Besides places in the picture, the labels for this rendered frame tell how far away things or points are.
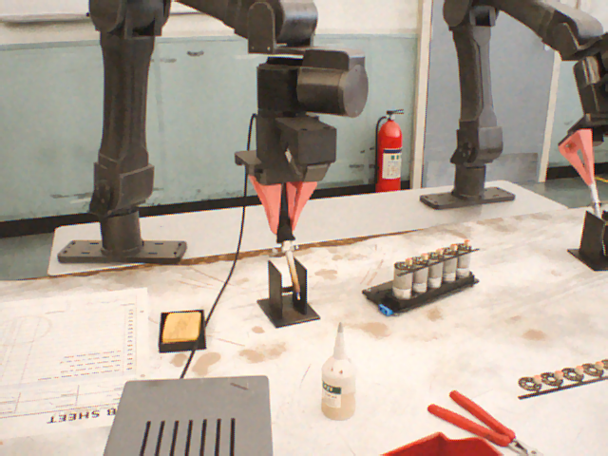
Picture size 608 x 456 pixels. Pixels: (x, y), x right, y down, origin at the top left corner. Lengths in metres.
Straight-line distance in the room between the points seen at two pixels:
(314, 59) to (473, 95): 0.58
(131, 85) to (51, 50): 2.38
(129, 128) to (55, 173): 2.46
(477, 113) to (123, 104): 0.66
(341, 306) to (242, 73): 2.61
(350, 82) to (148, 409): 0.38
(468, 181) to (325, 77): 0.63
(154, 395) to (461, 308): 0.46
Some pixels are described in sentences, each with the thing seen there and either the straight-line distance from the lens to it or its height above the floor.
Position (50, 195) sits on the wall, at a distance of 3.35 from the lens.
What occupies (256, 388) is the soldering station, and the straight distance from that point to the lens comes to 0.47.
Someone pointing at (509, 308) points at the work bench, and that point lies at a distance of 0.82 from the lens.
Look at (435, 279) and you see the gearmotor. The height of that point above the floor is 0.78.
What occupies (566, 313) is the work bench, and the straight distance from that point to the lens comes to 0.83.
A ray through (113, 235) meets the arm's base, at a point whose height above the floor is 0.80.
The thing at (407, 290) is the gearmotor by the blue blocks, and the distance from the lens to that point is 0.76.
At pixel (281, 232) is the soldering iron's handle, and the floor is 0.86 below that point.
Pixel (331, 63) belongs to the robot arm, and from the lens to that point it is 0.63.
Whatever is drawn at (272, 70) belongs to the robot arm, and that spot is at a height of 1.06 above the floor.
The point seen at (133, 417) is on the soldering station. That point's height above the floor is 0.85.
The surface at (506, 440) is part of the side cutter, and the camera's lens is 0.58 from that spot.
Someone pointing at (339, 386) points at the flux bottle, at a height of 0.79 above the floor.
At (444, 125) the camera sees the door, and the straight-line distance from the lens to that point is 3.79.
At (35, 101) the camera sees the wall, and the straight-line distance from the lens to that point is 3.25.
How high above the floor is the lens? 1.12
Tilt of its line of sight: 21 degrees down
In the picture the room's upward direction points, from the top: straight up
